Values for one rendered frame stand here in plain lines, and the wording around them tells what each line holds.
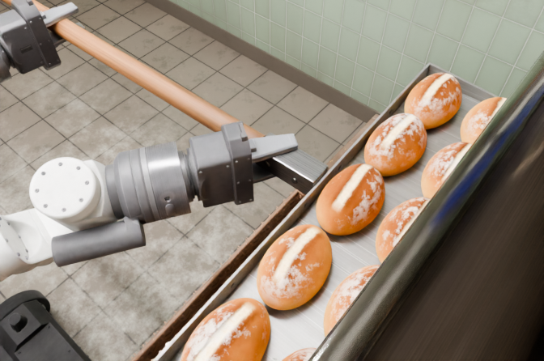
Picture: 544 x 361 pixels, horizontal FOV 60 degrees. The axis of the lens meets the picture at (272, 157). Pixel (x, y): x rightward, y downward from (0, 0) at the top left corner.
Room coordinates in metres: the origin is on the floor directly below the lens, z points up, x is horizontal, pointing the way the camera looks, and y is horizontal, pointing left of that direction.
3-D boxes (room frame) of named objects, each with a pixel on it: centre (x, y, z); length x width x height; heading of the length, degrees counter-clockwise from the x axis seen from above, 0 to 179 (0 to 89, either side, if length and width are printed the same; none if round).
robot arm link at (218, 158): (0.35, 0.09, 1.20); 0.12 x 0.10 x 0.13; 106
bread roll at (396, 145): (0.39, -0.16, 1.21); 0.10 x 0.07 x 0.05; 140
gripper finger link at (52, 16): (0.66, 0.34, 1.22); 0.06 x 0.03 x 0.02; 132
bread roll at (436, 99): (0.47, -0.22, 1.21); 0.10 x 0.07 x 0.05; 141
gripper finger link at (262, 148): (0.37, 0.00, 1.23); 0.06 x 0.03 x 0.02; 106
